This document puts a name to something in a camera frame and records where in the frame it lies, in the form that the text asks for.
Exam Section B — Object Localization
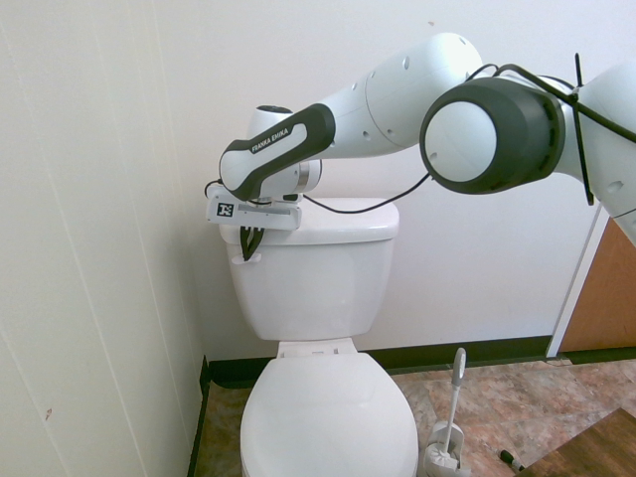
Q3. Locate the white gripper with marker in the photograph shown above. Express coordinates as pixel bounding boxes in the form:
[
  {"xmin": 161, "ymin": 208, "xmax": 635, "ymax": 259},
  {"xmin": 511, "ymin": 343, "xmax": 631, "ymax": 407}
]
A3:
[{"xmin": 204, "ymin": 185, "xmax": 303, "ymax": 262}]

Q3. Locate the white toilet tank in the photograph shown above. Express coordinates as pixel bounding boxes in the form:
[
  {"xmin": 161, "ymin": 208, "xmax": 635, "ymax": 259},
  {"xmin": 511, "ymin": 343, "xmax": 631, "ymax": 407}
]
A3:
[{"xmin": 229, "ymin": 237, "xmax": 395, "ymax": 342}]

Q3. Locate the white toilet tank lid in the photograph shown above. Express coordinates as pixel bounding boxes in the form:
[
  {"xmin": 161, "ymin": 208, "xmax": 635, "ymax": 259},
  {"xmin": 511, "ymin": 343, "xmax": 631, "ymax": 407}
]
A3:
[{"xmin": 218, "ymin": 197, "xmax": 401, "ymax": 246}]

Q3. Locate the white toilet seat lid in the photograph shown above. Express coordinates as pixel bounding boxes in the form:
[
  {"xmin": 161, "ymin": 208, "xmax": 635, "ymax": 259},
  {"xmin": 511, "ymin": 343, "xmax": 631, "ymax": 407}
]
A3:
[{"xmin": 238, "ymin": 353, "xmax": 419, "ymax": 477}]

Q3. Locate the white toilet brush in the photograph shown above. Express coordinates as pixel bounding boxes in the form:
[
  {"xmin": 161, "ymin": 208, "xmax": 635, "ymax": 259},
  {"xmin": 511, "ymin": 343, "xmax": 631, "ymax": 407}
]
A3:
[{"xmin": 443, "ymin": 347, "xmax": 469, "ymax": 461}]

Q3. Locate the white toilet brush holder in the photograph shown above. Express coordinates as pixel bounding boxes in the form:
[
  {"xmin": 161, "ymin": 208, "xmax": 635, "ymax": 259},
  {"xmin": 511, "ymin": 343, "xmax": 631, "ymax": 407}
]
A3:
[{"xmin": 421, "ymin": 420, "xmax": 474, "ymax": 477}]

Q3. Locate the small black tool on floor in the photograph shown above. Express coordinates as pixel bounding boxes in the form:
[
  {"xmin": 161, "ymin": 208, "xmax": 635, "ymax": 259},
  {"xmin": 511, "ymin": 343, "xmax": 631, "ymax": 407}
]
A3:
[{"xmin": 497, "ymin": 448, "xmax": 526, "ymax": 473}]

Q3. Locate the brown wooden door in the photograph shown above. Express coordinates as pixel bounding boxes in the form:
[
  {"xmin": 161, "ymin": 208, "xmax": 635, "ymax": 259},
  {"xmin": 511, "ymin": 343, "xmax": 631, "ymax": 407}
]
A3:
[{"xmin": 560, "ymin": 217, "xmax": 636, "ymax": 355}]

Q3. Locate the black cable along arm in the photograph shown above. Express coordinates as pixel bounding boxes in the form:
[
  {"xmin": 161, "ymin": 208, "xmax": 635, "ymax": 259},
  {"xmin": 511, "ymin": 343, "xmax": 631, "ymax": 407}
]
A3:
[{"xmin": 297, "ymin": 62, "xmax": 636, "ymax": 216}]

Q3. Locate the black short wall baseboard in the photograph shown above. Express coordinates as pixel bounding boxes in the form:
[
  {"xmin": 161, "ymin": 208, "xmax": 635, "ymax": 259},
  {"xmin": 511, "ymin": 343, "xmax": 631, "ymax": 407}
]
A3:
[{"xmin": 187, "ymin": 354, "xmax": 213, "ymax": 477}]

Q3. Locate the black long wall baseboard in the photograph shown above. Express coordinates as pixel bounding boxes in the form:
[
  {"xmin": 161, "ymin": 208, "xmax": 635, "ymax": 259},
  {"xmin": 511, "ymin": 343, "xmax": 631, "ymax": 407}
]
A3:
[{"xmin": 207, "ymin": 335, "xmax": 553, "ymax": 394}]

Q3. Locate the white door frame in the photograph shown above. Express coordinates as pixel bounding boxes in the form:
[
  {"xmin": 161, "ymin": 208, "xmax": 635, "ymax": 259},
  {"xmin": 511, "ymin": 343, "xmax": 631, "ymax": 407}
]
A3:
[{"xmin": 545, "ymin": 197, "xmax": 612, "ymax": 360}]

